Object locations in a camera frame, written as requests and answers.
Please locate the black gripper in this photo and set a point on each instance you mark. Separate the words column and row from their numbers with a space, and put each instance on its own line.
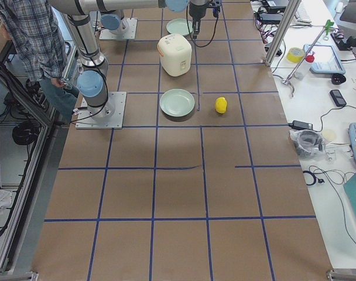
column 196, row 11

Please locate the cream white rice cooker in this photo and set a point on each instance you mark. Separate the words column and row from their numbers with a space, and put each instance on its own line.
column 175, row 54

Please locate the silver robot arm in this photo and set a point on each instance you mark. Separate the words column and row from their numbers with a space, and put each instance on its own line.
column 76, row 15

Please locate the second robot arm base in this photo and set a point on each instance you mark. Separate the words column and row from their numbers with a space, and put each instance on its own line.
column 115, row 22

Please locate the far mint green plate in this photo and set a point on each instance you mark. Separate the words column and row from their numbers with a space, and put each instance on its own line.
column 179, row 26

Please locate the mint green plate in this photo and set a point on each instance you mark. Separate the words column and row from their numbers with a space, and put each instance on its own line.
column 179, row 26
column 177, row 102

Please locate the near mint green plate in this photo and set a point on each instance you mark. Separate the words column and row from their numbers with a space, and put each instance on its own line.
column 177, row 102

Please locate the yellow toy fruit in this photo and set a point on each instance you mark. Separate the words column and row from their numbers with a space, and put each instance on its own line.
column 221, row 105

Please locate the yellow tape roll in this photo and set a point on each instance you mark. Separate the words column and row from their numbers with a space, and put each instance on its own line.
column 295, row 55

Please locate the white keyboard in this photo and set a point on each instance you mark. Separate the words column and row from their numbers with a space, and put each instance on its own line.
column 301, row 16

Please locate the metal clamp stand rod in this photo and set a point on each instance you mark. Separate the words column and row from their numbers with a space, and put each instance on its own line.
column 326, row 28

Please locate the blue teach pendant tablet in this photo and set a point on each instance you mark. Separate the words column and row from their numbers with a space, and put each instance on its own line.
column 325, row 61

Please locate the black power adapter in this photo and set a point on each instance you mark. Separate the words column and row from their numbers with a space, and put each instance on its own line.
column 300, row 125

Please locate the person in plaid shirt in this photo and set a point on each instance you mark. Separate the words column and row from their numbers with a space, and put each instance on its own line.
column 35, row 32

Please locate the black smartphone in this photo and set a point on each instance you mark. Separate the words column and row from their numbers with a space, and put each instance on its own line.
column 338, row 98

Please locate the aluminium frame post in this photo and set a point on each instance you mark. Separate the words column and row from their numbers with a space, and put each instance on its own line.
column 288, row 16

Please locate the black coiled cable floor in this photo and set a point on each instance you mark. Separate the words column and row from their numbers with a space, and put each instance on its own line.
column 25, row 133

